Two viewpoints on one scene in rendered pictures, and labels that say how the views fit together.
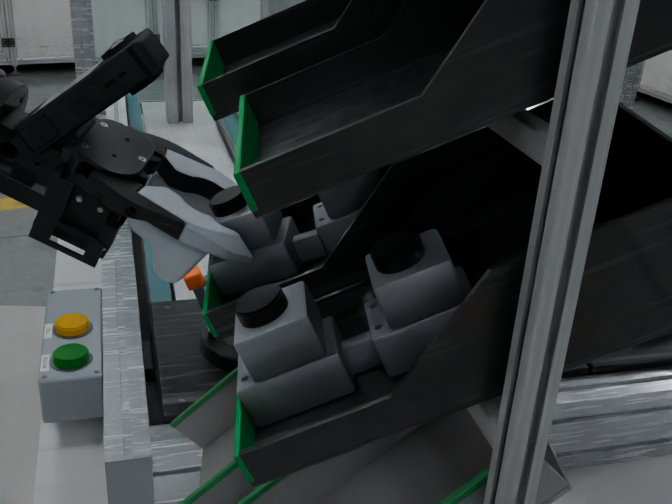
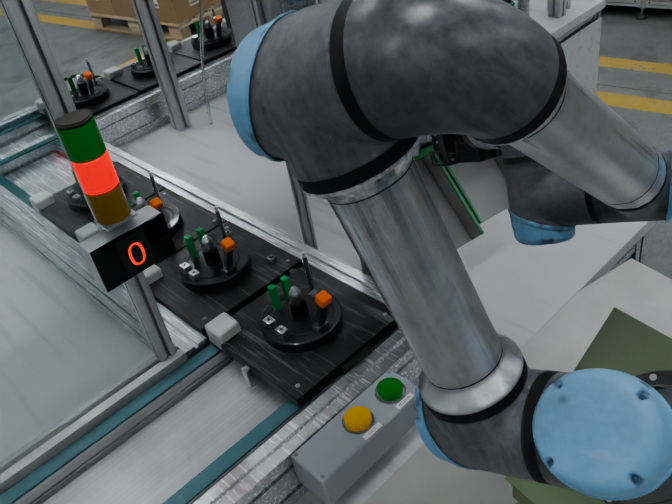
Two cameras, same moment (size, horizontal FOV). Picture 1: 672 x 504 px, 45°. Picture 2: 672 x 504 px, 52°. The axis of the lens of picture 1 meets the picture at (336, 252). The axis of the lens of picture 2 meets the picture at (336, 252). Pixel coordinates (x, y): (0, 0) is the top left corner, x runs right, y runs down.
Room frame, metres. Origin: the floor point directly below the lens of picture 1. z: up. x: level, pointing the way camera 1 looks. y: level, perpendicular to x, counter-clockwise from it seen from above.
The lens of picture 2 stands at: (1.08, 0.95, 1.76)
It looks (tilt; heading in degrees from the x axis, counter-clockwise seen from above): 36 degrees down; 249
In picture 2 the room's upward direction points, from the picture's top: 11 degrees counter-clockwise
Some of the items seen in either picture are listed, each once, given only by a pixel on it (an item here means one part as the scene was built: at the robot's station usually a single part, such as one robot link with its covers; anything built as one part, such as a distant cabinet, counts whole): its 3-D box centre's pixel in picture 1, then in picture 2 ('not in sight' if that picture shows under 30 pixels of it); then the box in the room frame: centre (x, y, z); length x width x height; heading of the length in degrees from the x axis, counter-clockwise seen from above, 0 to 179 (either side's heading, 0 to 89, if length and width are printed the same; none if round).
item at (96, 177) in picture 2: not in sight; (95, 170); (1.04, 0.03, 1.33); 0.05 x 0.05 x 0.05
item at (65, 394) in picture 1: (74, 349); (360, 433); (0.85, 0.32, 0.93); 0.21 x 0.07 x 0.06; 16
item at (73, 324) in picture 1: (72, 327); (358, 420); (0.85, 0.32, 0.96); 0.04 x 0.04 x 0.02
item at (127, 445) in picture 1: (123, 284); (238, 503); (1.05, 0.31, 0.91); 0.89 x 0.06 x 0.11; 16
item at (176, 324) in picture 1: (258, 349); (303, 327); (0.83, 0.09, 0.96); 0.24 x 0.24 x 0.02; 16
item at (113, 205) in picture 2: not in sight; (107, 201); (1.04, 0.03, 1.28); 0.05 x 0.05 x 0.05
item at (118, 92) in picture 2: not in sight; (82, 86); (0.93, -1.28, 1.01); 0.24 x 0.24 x 0.13; 16
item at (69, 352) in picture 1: (71, 359); (390, 391); (0.78, 0.30, 0.96); 0.04 x 0.04 x 0.02
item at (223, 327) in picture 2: not in sight; (223, 331); (0.95, 0.02, 0.97); 0.05 x 0.05 x 0.04; 16
